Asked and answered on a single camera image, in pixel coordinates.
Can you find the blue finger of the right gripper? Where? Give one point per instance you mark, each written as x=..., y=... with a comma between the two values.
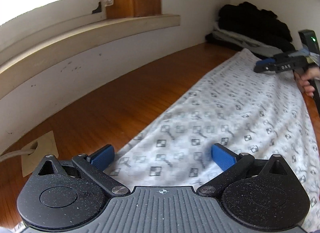
x=265, y=61
x=264, y=68

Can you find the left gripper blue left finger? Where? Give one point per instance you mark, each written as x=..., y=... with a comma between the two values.
x=102, y=158

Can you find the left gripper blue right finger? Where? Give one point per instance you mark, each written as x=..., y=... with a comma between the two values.
x=223, y=157

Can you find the white patterned pajama garment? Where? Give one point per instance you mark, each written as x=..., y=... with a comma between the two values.
x=164, y=179

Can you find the grey folded clothes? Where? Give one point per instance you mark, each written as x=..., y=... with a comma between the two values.
x=232, y=39

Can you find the black clothes pile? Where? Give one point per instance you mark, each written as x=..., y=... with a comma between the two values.
x=258, y=24

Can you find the person's right hand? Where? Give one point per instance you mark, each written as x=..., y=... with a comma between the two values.
x=303, y=81

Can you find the beige cable cover plate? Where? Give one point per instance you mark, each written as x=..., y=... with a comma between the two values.
x=42, y=146

